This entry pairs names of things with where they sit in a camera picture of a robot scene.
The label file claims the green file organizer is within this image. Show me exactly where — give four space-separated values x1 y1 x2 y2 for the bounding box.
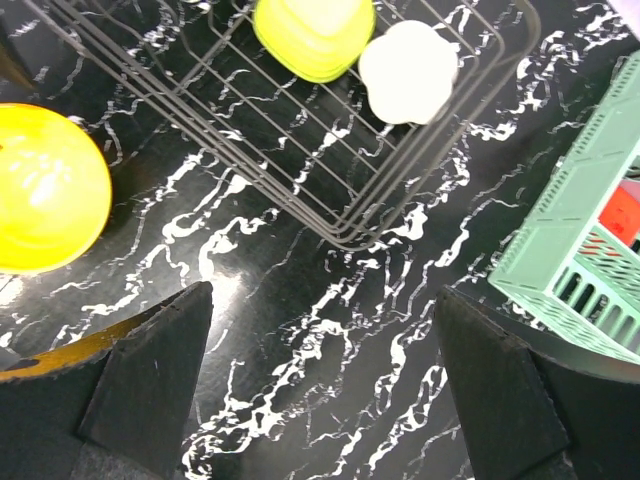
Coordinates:
489 53 639 363

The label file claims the white square bowl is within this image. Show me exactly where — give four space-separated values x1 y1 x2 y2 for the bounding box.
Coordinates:
358 20 459 125

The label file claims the marble patterned table mat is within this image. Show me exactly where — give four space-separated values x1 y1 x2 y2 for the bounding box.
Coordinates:
1 1 638 479

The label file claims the red cube front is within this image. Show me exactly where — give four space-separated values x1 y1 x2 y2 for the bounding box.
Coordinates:
599 187 639 246

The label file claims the wire dish rack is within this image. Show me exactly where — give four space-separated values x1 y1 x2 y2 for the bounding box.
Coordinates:
28 1 541 251

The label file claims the yellow bottom bowl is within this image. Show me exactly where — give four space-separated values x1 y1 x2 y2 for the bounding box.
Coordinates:
1 103 113 275

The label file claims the patterned bowl green outside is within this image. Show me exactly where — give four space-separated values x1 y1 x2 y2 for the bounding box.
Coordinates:
252 0 376 84

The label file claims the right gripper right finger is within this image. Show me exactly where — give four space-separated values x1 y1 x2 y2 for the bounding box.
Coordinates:
434 286 639 479

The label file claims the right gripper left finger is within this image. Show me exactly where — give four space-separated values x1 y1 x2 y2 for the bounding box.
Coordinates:
1 281 213 479

